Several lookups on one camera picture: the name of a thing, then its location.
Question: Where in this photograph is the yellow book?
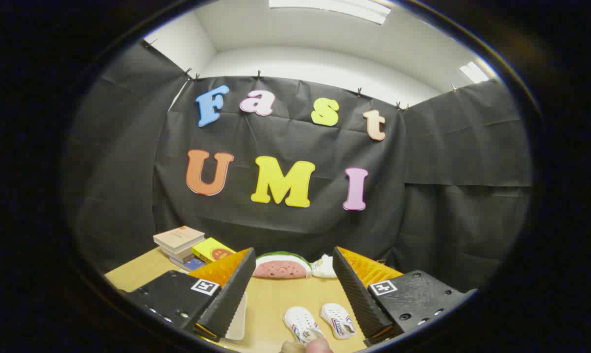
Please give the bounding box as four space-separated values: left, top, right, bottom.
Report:
192 237 237 264

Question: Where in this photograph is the white canvas shoe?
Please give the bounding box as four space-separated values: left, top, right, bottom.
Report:
283 306 324 344
320 303 357 340

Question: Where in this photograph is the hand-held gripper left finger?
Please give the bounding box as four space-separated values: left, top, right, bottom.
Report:
123 247 257 343

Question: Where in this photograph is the watermelon slice plush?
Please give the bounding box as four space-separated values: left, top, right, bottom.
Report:
253 252 313 279

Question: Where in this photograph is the blue book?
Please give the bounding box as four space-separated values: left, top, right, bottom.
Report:
171 255 207 273

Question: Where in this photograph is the ceiling light panel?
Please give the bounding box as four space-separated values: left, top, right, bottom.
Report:
460 61 490 84
269 0 392 25

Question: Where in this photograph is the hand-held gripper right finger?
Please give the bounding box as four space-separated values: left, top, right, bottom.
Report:
332 246 478 347

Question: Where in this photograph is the cream storage box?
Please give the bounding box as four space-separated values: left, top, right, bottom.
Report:
224 292 248 341

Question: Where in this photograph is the white plush toy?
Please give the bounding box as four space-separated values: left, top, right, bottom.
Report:
310 254 337 278

